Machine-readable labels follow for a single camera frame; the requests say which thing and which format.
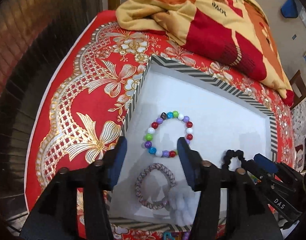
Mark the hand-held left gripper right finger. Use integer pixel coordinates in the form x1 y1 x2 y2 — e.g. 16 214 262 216
177 137 284 240

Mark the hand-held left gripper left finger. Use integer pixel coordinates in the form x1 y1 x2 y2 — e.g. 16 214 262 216
19 136 128 240

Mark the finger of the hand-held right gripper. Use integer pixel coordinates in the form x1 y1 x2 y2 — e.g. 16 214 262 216
243 159 276 193
253 153 302 180

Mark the black bead bracelet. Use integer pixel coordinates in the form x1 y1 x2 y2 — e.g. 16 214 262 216
221 149 246 170

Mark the colourful beaded bracelet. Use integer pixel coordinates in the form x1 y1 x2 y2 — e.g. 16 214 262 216
144 110 195 158

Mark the striped cardboard box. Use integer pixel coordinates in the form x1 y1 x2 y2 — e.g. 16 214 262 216
107 55 279 233

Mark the white floral cloth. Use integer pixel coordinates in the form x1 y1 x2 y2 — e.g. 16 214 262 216
292 99 306 140

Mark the red floral tablecloth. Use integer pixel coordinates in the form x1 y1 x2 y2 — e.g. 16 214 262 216
25 11 297 240

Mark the brown wooden chair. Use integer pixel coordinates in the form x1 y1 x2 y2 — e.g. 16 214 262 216
289 70 306 109

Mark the red orange printed blanket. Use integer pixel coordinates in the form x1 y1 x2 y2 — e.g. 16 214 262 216
115 0 295 107

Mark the blue plastic object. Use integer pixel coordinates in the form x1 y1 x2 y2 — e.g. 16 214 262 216
281 0 299 18

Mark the brown slatted wooden cabinet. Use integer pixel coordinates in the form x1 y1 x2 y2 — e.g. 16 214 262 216
0 0 103 228

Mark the braided pink grey hair tie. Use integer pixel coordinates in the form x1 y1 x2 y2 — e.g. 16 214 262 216
135 163 176 210

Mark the white pompom hair tie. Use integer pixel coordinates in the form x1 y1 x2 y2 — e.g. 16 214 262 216
167 186 202 227

